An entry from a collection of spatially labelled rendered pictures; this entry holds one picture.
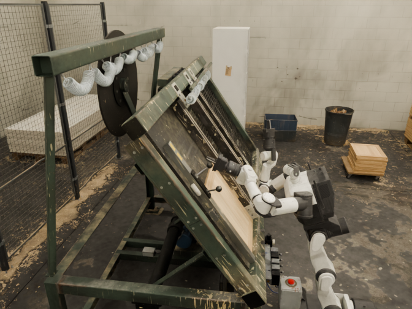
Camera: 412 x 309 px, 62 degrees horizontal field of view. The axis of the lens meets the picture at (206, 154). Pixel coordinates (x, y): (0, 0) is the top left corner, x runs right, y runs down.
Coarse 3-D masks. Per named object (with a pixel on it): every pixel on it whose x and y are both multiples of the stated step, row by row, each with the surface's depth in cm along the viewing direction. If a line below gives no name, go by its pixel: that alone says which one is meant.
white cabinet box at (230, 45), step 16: (224, 32) 573; (240, 32) 568; (224, 48) 583; (240, 48) 578; (224, 64) 593; (240, 64) 588; (224, 80) 604; (240, 80) 599; (224, 96) 615; (240, 96) 610; (240, 112) 621
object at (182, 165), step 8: (168, 144) 198; (168, 152) 200; (176, 152) 201; (176, 160) 201; (184, 160) 206; (184, 168) 203; (192, 176) 204; (200, 192) 208; (208, 200) 209; (216, 208) 211; (224, 216) 216; (224, 224) 214; (232, 232) 216; (232, 240) 218; (240, 240) 219; (240, 248) 220; (248, 248) 224; (248, 256) 222
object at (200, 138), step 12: (180, 96) 236; (180, 108) 240; (180, 120) 243; (192, 120) 244; (192, 132) 246; (204, 144) 248; (216, 156) 251; (228, 180) 257; (240, 192) 259; (252, 204) 267; (252, 216) 266
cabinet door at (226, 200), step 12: (216, 180) 243; (216, 192) 232; (228, 192) 252; (228, 204) 239; (240, 204) 260; (228, 216) 228; (240, 216) 248; (240, 228) 237; (252, 228) 256; (252, 240) 243
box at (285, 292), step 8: (280, 280) 204; (296, 280) 203; (280, 288) 201; (288, 288) 198; (296, 288) 198; (280, 296) 199; (288, 296) 198; (296, 296) 197; (280, 304) 201; (288, 304) 200; (296, 304) 200
